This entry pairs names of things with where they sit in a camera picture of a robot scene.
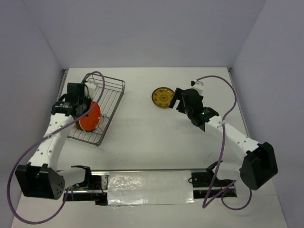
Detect yellow patterned plate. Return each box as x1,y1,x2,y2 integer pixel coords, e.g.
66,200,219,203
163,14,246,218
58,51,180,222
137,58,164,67
152,87,174,108

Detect orange plate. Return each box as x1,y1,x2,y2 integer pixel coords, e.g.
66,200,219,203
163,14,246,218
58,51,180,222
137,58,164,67
78,101,101,132

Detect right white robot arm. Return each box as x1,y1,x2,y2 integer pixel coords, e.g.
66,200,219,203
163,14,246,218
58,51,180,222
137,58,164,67
169,88,278,190

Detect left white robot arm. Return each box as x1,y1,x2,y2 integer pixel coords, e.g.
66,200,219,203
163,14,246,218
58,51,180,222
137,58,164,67
15,82,96,200

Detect silver foil tape patch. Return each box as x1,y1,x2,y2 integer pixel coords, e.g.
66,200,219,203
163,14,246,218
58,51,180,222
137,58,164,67
107,171,194,206

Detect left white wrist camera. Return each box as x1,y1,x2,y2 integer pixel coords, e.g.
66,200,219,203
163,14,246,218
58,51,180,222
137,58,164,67
85,81,98,97

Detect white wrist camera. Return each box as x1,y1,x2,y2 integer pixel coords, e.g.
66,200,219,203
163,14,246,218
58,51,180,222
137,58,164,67
190,80,204,95
85,81,98,97

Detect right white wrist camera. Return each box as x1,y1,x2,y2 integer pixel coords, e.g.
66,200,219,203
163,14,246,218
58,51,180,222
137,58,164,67
190,80,204,95

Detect wire dish rack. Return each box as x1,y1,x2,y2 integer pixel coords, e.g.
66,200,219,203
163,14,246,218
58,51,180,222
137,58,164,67
68,73,125,146

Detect metal base rail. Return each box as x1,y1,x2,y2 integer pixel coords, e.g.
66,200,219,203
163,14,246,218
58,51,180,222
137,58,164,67
67,169,237,206

